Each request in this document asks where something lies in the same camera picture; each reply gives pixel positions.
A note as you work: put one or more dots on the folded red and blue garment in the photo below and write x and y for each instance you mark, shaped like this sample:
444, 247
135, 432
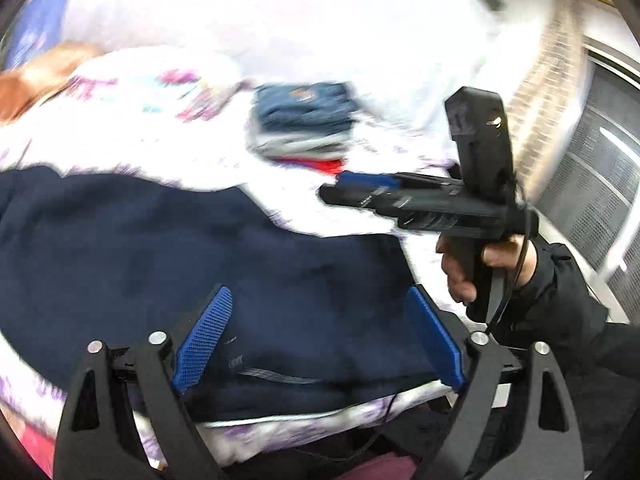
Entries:
330, 166

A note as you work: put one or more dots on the wooden headboard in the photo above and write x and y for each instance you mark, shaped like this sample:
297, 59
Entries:
30, 85

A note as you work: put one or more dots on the dark navy pants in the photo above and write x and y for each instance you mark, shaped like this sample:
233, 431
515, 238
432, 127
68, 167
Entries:
150, 260

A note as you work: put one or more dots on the purple floral bedsheet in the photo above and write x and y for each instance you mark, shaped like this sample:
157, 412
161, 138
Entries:
400, 135

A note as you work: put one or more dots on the teal and pink folded quilt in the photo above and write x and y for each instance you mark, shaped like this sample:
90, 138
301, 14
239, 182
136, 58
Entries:
150, 90

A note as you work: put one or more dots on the blue fabric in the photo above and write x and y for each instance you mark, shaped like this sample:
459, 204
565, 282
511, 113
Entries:
40, 20

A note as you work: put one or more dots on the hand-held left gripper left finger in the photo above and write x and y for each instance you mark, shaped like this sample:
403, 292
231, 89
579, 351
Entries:
205, 340

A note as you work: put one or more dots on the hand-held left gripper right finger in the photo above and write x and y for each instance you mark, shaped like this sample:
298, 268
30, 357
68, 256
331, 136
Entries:
435, 335

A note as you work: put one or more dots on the maroon cloth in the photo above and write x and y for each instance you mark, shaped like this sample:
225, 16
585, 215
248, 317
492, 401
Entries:
375, 467

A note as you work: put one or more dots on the person's right hand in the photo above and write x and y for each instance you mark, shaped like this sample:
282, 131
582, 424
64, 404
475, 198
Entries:
500, 257

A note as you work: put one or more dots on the person's right forearm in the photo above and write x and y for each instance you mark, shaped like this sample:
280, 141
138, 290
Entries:
565, 320

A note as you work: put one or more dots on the folded blue jeans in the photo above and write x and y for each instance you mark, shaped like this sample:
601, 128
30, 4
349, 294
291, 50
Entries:
300, 105

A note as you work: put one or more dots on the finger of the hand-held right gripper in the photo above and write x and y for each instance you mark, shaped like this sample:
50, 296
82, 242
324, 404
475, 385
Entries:
350, 197
365, 180

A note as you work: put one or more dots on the folded white garment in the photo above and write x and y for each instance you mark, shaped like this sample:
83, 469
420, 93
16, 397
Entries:
300, 145

